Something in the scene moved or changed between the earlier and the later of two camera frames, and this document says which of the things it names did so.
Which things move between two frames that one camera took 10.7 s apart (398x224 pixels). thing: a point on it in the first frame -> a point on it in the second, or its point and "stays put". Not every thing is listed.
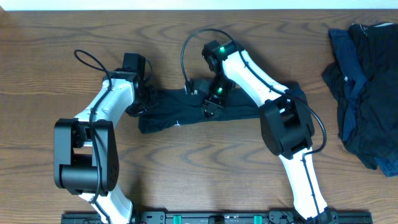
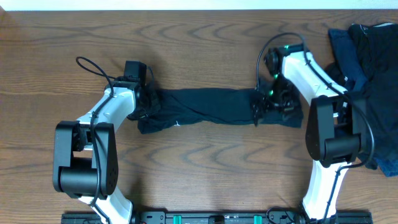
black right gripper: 210,106 -> 259,106
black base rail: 217,218 stays put
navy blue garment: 354,75 stays put
